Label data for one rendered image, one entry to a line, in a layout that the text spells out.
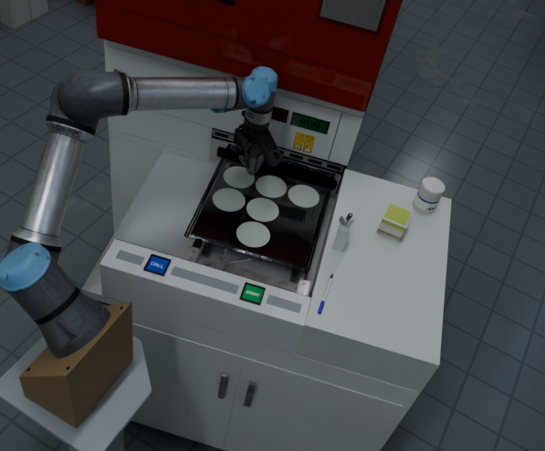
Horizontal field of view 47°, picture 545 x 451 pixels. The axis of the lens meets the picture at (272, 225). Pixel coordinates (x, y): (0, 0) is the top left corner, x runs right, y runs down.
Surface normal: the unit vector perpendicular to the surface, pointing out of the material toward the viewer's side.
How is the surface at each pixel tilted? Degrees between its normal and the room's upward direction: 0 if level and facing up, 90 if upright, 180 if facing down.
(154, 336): 90
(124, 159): 90
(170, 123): 90
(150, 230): 0
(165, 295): 90
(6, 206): 0
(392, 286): 0
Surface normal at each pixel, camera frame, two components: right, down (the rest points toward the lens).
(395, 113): 0.15, -0.66
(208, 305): -0.25, 0.69
